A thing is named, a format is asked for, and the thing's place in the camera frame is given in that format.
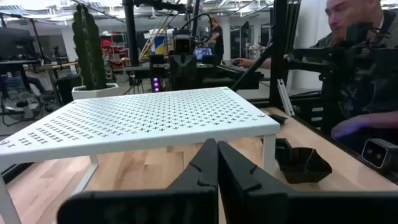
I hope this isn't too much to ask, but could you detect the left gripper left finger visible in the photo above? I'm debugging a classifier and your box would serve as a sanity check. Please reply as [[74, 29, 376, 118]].
[[57, 138, 219, 224]]

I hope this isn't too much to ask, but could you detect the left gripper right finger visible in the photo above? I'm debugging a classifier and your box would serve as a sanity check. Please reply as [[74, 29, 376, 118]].
[[218, 141, 398, 224]]

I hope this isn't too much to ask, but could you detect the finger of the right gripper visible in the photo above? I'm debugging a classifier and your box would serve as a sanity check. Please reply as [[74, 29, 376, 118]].
[[183, 55, 198, 91], [169, 55, 184, 91]]

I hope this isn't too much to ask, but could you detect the black wavy square plate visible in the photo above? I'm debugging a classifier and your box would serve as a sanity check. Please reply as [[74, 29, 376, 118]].
[[274, 138, 333, 184]]

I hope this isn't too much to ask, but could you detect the yellow blue box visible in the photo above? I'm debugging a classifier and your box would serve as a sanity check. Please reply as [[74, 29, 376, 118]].
[[154, 35, 167, 56]]

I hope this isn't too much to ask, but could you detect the lit computer monitor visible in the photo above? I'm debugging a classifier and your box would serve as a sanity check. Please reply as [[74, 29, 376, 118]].
[[193, 46, 215, 62]]

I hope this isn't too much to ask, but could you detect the red storage rack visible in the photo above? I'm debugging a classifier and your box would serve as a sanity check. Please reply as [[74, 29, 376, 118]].
[[99, 30, 130, 74]]

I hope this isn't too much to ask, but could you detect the person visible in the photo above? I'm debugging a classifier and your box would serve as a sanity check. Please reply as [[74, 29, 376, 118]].
[[231, 0, 398, 150], [207, 17, 225, 65]]

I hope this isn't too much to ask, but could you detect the black desk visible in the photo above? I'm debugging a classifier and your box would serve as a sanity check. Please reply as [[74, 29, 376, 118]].
[[124, 63, 265, 91]]

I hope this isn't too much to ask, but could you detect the person's hand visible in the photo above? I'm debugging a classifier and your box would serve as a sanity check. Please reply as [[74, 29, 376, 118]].
[[330, 119, 369, 141], [231, 57, 254, 69]]

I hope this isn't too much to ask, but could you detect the white perforated metal shelf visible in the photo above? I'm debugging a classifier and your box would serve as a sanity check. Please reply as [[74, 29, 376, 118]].
[[0, 86, 282, 224]]

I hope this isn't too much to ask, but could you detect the white hexagonal planter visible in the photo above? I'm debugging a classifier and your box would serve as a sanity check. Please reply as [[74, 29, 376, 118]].
[[71, 82, 121, 101]]

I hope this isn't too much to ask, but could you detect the green cactus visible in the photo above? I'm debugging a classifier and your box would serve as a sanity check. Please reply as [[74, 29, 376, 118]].
[[72, 3, 108, 91]]

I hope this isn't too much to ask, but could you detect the black waste bin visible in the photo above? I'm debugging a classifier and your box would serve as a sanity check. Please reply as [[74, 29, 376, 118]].
[[55, 73, 83, 104]]

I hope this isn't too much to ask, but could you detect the white metal strip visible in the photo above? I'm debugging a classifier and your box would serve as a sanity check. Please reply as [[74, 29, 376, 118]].
[[276, 78, 295, 117]]

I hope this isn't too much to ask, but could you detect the black drawer cabinet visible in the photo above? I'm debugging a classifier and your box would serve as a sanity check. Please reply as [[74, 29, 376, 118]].
[[294, 96, 327, 131]]

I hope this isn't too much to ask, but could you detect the black monitor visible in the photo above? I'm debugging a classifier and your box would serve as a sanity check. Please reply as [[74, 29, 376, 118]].
[[0, 26, 41, 62]]

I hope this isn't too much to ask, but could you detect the floor fan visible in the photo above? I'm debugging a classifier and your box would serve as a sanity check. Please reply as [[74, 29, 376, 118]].
[[0, 77, 44, 124]]

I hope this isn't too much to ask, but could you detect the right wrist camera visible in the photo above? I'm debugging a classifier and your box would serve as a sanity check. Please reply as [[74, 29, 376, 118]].
[[172, 29, 195, 56]]

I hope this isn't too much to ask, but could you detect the table-level camera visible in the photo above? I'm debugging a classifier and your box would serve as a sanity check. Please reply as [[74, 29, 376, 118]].
[[360, 138, 398, 177]]

